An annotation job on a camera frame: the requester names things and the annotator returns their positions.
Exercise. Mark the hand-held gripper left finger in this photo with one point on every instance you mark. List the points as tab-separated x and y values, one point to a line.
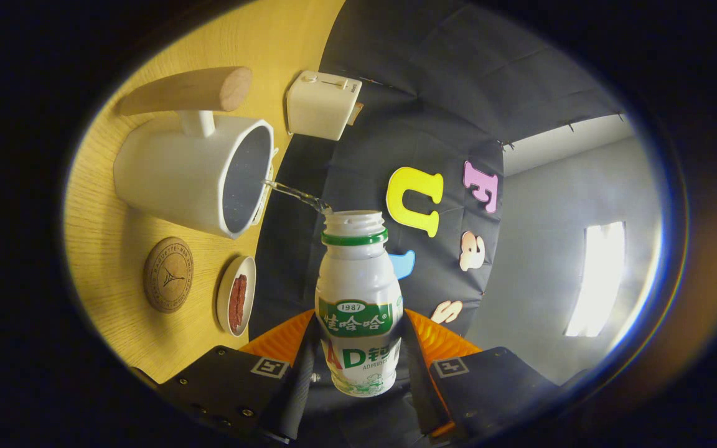
296	392

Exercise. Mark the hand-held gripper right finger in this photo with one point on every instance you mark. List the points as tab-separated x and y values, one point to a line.
417	386

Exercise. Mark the white juice bottle green label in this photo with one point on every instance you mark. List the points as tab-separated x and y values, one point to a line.
358	280

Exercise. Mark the round cork coaster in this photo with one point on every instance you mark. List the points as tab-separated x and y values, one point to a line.
168	274

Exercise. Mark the clear juice stream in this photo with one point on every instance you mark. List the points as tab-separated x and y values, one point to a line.
293	193

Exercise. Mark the red dried meat slices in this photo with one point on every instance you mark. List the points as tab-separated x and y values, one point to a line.
238	302

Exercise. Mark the white round plate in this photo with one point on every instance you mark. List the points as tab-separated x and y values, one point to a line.
224	292

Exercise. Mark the ceiling light panel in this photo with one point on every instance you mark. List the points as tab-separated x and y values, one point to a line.
598	280

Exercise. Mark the wooden table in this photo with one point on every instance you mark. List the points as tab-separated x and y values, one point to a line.
103	249

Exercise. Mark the toast slice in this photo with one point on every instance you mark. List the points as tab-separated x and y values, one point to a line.
357	114

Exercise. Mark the cream toaster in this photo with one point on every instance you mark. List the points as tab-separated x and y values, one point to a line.
318	106

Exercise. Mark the black backdrop cloth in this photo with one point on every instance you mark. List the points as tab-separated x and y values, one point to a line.
433	74

